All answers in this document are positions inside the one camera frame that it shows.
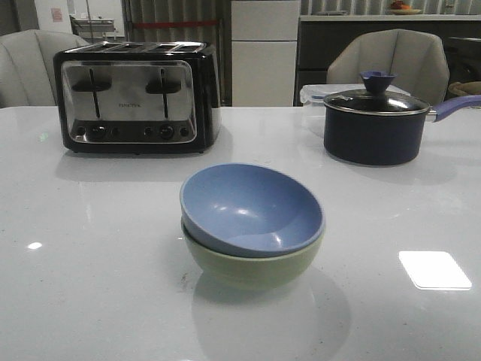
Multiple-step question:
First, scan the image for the dark blue saucepan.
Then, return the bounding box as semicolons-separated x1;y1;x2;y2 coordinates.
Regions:
324;95;480;165

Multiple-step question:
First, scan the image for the blue bowl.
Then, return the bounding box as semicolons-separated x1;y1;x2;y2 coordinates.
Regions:
180;163;325;258

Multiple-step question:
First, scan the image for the woven basket at right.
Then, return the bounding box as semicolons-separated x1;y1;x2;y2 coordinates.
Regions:
448;80;481;97

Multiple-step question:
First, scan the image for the fruit bowl on counter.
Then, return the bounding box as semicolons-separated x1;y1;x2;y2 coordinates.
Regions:
388;1;422;15

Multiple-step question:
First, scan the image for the beige chair on right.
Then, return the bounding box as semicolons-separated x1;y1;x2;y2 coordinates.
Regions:
326;29;449;105

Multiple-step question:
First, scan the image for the beige chair on left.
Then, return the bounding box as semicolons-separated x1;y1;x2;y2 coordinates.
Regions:
1;29;87;108

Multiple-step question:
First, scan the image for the glass lid with blue knob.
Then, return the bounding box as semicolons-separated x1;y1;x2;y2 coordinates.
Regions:
323;70;430;116

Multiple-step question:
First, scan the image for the white cabinet in background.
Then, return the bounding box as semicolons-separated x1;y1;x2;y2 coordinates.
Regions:
231;1;301;107

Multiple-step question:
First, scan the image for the clear plastic food container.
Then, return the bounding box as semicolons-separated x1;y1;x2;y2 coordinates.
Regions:
300;83;409;108

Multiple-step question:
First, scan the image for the beige chair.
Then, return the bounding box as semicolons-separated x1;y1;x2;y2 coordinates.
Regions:
1;29;87;108
326;29;449;105

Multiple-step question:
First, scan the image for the black chrome four-slot toaster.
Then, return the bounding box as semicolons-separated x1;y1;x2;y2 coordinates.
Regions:
53;41;221;153

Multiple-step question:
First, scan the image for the green bowl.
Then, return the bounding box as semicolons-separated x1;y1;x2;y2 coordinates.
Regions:
180;221;324;290

